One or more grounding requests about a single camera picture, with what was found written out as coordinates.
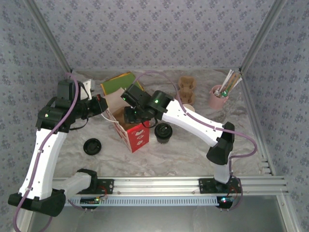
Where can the red white paper bag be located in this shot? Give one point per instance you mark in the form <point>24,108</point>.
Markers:
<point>138,140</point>

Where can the black plastic cup lid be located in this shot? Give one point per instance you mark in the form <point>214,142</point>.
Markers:
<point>163,130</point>
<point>92,146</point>

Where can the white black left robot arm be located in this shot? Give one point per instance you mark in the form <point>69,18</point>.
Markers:
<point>46,157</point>

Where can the pink holder cup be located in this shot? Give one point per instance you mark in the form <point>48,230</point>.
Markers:
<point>217,101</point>

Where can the white sugar packets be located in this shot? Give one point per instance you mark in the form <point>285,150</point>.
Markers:
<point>217,91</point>

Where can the green packet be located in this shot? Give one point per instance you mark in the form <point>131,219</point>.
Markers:
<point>225,93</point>

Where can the white wrapped straw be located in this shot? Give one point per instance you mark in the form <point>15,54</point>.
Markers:
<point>228,76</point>
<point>236,83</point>

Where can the left controller board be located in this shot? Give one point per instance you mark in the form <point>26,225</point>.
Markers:
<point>89,200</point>

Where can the controller board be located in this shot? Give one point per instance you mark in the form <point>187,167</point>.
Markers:
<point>225,200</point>
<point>89,200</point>

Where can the grey metal panel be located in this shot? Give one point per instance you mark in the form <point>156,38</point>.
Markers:
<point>154,220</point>

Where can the right controller board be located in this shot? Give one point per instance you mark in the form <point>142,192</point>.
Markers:
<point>225,200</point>

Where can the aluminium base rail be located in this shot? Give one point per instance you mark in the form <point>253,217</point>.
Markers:
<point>154,186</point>

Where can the aluminium frame post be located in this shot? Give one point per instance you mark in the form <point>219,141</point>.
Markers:
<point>263,36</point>
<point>48,36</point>

